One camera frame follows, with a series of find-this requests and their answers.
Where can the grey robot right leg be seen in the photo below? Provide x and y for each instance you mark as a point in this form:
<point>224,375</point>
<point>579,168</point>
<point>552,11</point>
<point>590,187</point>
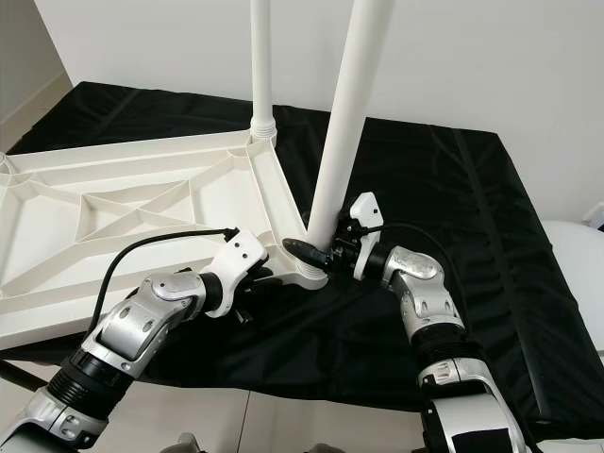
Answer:
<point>324,447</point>

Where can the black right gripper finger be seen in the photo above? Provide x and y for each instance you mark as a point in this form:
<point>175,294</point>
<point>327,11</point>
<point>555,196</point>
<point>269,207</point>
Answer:
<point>304,251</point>

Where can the grey robot left leg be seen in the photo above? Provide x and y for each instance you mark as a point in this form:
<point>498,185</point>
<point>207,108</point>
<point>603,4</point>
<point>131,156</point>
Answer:
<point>189,444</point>

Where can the white plastic table top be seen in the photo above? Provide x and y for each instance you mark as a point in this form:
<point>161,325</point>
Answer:
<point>57,226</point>

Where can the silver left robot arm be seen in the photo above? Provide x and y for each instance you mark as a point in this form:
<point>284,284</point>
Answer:
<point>142,326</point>

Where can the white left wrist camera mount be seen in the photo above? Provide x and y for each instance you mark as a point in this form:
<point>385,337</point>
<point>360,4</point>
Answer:
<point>238,264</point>

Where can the grey robot leg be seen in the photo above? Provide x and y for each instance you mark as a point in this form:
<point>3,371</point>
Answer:
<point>189,444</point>
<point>324,447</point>

